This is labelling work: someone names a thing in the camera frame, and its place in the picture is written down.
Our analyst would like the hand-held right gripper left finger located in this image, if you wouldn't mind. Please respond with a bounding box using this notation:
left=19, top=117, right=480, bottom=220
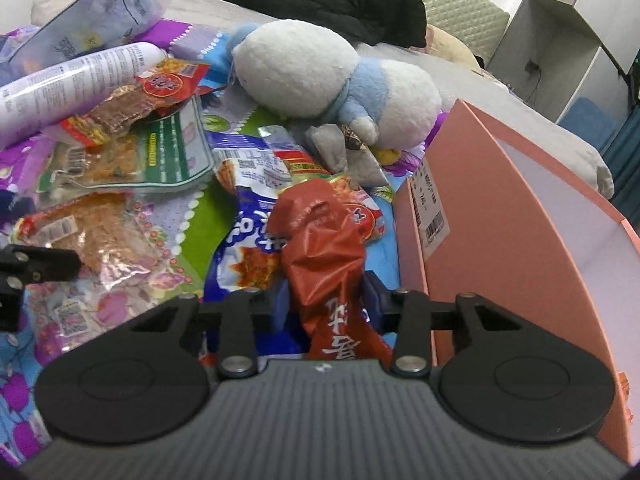
left=120, top=280, right=296, bottom=380

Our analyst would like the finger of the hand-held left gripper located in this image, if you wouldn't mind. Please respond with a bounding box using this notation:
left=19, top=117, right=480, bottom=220
left=0, top=244, right=82, bottom=286

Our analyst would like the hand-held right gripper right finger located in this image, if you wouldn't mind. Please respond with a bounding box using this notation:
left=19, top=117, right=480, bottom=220
left=362, top=270, right=523, bottom=380

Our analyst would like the blue and white snack packet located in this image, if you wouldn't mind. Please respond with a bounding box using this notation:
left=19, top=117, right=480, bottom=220
left=202, top=127, right=306, bottom=311

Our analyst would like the red-brown snack packet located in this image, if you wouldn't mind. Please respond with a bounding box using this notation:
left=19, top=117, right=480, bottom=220
left=272, top=179, right=393, bottom=361

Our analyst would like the pink cardboard box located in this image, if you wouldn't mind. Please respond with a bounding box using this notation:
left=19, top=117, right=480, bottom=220
left=392, top=99, right=640, bottom=466

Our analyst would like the green and white snack packet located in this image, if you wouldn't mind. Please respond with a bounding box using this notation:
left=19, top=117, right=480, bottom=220
left=37, top=97, right=217, bottom=196

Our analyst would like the clear shredded snack packet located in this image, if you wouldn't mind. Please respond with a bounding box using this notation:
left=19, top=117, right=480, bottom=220
left=12, top=191, right=161, bottom=286

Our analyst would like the red snack packet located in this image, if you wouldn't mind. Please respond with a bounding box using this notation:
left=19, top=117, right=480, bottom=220
left=260, top=125, right=388, bottom=246

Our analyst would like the small grey snack packet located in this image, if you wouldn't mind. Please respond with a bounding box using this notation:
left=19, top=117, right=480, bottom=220
left=304, top=122, right=391, bottom=188

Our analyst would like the dried meat packet red label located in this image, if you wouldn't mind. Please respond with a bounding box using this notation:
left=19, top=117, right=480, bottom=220
left=60, top=57, right=213, bottom=148

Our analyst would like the white spray can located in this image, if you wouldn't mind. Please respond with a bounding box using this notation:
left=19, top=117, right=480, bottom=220
left=0, top=42, right=168, bottom=150

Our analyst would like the grey duvet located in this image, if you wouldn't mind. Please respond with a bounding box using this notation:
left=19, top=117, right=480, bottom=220
left=30, top=0, right=616, bottom=198

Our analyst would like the white and blue plush toy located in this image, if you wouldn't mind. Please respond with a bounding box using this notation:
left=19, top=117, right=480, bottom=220
left=226, top=19, right=443, bottom=161

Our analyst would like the pale blue plastic bag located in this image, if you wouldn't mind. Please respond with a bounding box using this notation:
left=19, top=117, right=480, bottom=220
left=0, top=0, right=173, bottom=78

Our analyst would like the beige pillow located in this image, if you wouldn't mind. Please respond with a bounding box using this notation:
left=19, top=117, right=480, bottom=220
left=425, top=25, right=483, bottom=68

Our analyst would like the blue padded board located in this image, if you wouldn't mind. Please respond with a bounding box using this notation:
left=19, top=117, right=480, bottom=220
left=557, top=97, right=618, bottom=153

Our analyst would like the white wardrobe cabinet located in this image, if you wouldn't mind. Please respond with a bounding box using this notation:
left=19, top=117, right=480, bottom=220
left=487, top=0, right=640, bottom=126

